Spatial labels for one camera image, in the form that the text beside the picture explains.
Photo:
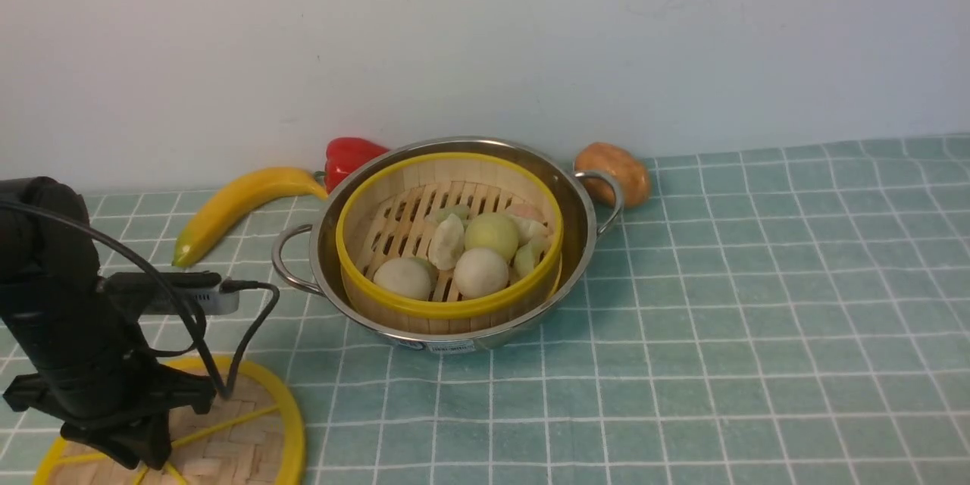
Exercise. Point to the pale green round bun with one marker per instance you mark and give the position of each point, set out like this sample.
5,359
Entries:
495,231

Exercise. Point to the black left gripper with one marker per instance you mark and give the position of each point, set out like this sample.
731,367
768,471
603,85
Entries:
122,412

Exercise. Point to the stainless steel two-handled pot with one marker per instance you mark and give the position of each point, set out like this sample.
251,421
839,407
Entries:
435,172

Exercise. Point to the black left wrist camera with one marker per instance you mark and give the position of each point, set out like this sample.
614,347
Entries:
136,294

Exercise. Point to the white round bun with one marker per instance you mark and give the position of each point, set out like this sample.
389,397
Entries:
480,272

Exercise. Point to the woven bamboo steamer lid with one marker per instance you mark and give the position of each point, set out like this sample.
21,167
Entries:
257,437

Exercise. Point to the brown potato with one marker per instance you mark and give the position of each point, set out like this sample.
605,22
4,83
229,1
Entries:
631,174

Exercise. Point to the green dumpling at back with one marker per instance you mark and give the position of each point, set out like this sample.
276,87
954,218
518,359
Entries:
462,212

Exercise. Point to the white bun at left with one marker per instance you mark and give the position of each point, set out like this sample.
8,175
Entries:
409,277

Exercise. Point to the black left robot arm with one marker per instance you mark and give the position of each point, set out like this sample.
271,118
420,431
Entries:
49,285

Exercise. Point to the red bell pepper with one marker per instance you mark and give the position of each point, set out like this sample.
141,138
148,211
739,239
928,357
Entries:
345,155

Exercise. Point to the pink dumpling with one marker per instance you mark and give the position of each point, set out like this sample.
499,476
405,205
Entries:
526,211

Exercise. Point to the bamboo steamer basket yellow rim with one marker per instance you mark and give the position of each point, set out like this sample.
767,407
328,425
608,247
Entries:
539,251

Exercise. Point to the white folded dumpling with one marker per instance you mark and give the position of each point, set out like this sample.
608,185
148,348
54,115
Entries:
447,243

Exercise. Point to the yellow banana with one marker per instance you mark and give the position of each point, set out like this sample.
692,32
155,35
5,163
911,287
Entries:
233,202

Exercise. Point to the green checkered tablecloth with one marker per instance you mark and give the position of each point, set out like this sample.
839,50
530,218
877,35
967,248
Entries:
785,315

